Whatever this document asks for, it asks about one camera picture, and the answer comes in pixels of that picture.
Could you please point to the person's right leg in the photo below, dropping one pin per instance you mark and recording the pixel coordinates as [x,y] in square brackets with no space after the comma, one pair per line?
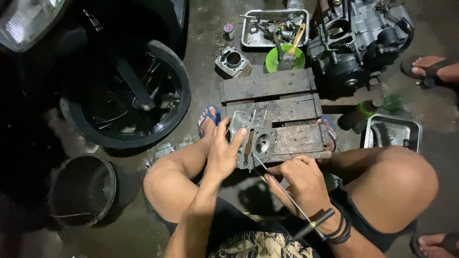
[391,186]

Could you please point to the black plastic bucket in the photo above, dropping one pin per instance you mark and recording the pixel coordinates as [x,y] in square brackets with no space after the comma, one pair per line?
[80,190]

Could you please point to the black motorcycle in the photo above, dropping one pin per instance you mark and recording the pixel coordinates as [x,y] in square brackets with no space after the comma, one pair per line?
[118,82]

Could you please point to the black wristbands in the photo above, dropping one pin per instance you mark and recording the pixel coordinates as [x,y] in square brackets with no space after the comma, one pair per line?
[340,229]

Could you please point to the person's left hand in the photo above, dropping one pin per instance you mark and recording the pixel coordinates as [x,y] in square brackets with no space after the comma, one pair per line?
[219,157]

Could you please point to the small metal spring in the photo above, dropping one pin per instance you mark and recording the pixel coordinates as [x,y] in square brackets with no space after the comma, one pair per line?
[406,143]

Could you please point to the green plastic bowl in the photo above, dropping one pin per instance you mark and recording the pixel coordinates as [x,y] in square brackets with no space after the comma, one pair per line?
[274,61]

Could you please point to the black shorts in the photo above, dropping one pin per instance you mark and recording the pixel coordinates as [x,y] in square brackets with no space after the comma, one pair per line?
[229,222]

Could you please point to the person's right hand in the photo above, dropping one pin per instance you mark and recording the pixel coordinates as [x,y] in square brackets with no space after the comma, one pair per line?
[304,186]

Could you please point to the dark bottle with green label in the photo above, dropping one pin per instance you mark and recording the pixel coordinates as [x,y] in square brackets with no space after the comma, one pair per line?
[353,116]

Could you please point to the black sandal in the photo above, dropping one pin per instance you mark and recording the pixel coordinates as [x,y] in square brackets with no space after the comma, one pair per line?
[450,242]
[435,70]

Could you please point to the blue flip-flop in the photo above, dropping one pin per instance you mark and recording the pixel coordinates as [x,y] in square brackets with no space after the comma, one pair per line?
[214,116]
[331,134]

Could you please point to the shallow empty metal tray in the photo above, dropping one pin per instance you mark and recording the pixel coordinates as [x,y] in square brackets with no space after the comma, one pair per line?
[389,130]

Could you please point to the person's left leg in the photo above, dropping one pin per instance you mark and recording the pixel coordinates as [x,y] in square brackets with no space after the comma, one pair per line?
[172,182]

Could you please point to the weathered wooden pallet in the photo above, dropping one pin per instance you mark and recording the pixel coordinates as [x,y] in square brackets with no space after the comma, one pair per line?
[272,84]

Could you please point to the silver engine cylinder block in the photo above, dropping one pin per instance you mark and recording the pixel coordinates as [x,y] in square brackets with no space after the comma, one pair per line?
[233,62]

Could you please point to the green round lid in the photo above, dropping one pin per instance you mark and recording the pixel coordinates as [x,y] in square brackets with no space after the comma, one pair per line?
[392,102]

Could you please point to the grey motorcycle engine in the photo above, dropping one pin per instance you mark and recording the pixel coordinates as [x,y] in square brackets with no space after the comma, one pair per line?
[358,39]

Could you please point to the floral print shirt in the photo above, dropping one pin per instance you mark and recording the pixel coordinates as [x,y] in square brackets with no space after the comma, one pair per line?
[258,247]

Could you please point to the metal tray of engine parts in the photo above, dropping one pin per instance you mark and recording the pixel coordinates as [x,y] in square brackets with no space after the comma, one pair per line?
[258,37]

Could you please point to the silver engine cover part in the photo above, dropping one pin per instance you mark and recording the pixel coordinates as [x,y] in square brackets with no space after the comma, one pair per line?
[165,150]

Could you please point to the clear plastic bottle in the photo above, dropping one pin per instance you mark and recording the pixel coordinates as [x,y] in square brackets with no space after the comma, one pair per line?
[293,3]

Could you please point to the person's leg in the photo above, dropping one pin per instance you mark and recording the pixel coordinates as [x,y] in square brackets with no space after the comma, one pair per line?
[172,182]
[391,186]

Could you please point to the small red-capped can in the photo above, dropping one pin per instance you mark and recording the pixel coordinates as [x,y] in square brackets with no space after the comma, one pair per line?
[229,31]

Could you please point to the grey metal cylinder head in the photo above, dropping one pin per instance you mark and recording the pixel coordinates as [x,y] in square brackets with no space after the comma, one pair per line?
[260,143]

